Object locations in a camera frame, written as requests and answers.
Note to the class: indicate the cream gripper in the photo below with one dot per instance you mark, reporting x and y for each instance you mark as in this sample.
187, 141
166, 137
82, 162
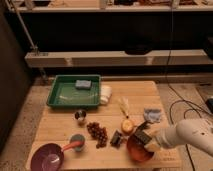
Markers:
153, 145

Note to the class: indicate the black board eraser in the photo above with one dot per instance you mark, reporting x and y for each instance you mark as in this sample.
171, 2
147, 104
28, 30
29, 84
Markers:
142, 137

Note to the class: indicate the red bowl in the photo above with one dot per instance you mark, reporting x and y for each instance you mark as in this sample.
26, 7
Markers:
136, 150

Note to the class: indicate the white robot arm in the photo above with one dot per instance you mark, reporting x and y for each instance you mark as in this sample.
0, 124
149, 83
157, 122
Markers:
195, 132

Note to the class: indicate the dark utensil behind bowl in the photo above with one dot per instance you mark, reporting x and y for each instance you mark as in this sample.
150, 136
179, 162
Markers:
142, 126

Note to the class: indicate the purple bowl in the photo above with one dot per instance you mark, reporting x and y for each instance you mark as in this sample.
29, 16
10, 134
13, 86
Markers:
48, 157

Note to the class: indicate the blue crumpled cloth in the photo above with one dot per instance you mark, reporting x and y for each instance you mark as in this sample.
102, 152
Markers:
152, 115

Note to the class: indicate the orange fruit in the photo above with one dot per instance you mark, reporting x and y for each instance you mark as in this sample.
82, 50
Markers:
127, 126

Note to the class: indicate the small black block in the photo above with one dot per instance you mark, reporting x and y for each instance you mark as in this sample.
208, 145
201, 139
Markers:
116, 139

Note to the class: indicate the bunch of brown grapes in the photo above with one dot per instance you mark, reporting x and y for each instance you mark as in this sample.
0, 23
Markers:
98, 133

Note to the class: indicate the white rolled towel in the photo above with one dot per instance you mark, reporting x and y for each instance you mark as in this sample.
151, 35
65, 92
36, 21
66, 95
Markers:
106, 92

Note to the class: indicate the small metal cup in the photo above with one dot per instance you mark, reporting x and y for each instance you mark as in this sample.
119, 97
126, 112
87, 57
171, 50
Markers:
80, 116

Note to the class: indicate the white wooden shelf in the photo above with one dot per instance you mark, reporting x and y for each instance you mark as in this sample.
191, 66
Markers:
116, 58

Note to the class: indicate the green plastic tray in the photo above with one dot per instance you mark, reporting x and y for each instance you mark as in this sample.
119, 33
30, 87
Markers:
65, 94

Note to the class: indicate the metal diagonal pole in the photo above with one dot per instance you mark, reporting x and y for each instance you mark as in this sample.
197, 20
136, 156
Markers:
34, 48

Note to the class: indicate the teal cup with red handle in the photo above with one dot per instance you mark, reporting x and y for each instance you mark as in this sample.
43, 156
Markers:
76, 143

